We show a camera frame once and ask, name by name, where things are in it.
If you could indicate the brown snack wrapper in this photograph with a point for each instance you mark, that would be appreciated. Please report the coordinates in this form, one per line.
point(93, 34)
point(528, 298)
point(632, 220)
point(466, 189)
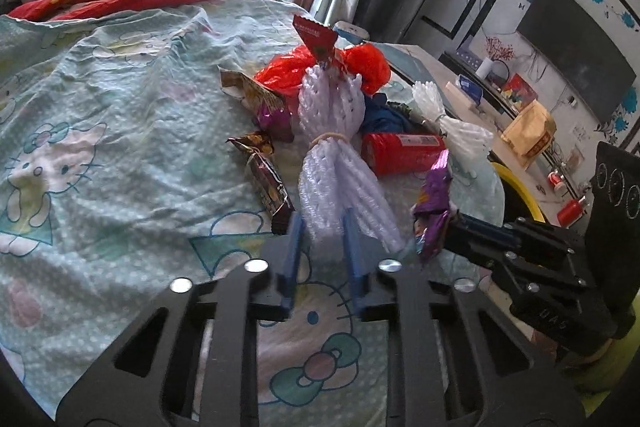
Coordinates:
point(267, 187)

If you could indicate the purple foil wrapper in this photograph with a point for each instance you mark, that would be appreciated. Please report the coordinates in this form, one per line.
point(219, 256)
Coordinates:
point(432, 192)

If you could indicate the gold and purple wrapper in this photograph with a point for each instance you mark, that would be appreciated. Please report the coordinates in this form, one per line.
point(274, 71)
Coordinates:
point(250, 92)

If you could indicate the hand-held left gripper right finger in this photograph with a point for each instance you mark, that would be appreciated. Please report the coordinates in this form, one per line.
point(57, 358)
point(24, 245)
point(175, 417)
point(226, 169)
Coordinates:
point(352, 257)

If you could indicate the red plastic bag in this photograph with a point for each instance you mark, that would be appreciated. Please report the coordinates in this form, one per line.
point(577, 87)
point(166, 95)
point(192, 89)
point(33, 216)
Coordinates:
point(370, 62)

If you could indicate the red cylindrical packet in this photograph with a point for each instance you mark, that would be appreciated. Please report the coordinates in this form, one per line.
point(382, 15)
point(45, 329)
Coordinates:
point(400, 154)

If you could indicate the white cup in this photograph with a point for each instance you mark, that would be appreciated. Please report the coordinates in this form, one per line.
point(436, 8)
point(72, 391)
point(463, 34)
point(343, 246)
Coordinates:
point(484, 68)

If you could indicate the yellow trash bin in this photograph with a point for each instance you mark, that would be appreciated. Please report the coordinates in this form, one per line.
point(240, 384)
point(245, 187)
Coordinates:
point(531, 199)

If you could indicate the colourful cardboard box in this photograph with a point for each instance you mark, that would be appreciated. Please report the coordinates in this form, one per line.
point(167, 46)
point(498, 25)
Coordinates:
point(520, 91)

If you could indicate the red snack wrapper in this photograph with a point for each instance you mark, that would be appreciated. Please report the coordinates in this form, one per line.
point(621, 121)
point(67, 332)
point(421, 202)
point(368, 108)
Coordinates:
point(315, 34)

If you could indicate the blue small box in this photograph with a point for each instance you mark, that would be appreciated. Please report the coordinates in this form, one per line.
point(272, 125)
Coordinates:
point(471, 89)

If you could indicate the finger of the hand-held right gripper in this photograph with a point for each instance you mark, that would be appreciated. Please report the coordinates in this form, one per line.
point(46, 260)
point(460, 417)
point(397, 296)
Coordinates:
point(485, 227)
point(475, 247)

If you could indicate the blue cloth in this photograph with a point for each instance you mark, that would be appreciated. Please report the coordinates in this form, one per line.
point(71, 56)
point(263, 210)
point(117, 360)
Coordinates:
point(385, 117)

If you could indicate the cartoon cat print bedsheet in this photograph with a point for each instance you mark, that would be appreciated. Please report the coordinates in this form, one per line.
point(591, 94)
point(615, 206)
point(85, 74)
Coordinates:
point(125, 217)

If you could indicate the large white foam fruit net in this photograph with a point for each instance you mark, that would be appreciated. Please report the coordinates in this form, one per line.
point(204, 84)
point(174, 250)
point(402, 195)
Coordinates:
point(330, 177)

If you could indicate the brown paper bag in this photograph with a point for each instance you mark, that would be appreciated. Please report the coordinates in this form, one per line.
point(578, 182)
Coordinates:
point(530, 132)

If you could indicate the small white foam fruit net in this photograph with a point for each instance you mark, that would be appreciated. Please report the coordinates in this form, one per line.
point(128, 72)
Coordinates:
point(465, 137)

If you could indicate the green snack packet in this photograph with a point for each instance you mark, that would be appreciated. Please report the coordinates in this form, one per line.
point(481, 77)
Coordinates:
point(407, 111)

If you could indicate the tan rubber band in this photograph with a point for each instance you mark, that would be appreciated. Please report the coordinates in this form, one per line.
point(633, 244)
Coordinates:
point(327, 137)

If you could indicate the large red thread spool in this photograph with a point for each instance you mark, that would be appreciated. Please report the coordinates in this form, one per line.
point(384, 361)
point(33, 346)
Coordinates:
point(570, 212)

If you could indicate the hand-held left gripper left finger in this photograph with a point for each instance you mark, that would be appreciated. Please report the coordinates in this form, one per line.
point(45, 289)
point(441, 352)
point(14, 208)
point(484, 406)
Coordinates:
point(292, 257)

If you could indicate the black wall television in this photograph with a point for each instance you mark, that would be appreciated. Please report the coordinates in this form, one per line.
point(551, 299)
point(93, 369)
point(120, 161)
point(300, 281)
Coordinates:
point(575, 47)

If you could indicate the small red thread spool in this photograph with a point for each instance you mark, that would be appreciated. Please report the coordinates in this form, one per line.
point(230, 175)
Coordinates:
point(556, 181)

